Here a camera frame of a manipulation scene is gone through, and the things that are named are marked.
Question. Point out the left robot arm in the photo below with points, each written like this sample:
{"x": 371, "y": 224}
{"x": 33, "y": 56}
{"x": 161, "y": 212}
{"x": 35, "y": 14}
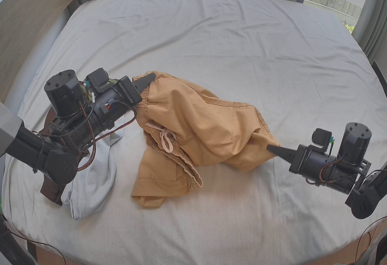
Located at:
{"x": 60, "y": 91}

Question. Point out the tan shorts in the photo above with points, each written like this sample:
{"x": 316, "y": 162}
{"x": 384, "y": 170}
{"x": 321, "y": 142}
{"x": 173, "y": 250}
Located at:
{"x": 196, "y": 124}

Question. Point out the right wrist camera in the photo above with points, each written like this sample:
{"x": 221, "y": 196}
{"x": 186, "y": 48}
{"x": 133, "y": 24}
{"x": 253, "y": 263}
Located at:
{"x": 321, "y": 136}

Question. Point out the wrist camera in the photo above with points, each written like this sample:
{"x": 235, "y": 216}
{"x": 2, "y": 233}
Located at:
{"x": 98, "y": 79}
{"x": 321, "y": 136}

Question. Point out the brown garment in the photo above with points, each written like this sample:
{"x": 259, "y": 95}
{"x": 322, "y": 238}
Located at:
{"x": 50, "y": 191}

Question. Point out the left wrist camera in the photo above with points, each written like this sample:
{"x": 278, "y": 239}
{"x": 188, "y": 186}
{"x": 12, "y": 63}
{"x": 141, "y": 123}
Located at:
{"x": 98, "y": 79}

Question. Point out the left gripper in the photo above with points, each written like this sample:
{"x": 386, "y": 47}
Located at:
{"x": 121, "y": 100}

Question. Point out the bed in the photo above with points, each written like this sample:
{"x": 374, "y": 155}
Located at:
{"x": 226, "y": 46}

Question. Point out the pale blue garment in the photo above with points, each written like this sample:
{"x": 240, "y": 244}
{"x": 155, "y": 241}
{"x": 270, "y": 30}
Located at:
{"x": 93, "y": 185}

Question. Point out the green garment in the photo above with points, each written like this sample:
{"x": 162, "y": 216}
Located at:
{"x": 114, "y": 80}

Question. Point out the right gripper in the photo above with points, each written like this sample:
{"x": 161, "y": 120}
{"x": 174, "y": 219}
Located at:
{"x": 317, "y": 165}

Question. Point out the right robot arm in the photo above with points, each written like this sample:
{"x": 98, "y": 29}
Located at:
{"x": 356, "y": 139}

